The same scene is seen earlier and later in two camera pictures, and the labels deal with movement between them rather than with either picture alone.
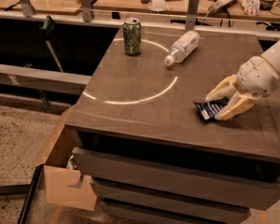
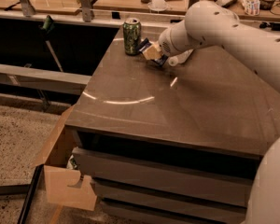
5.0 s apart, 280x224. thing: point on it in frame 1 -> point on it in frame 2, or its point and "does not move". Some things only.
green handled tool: (49, 26) does not move
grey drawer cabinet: (155, 157) does not move
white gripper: (258, 77) -> (166, 45)
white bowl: (158, 5) does not move
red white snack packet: (251, 7) does not move
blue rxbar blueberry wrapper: (208, 110) -> (160, 60)
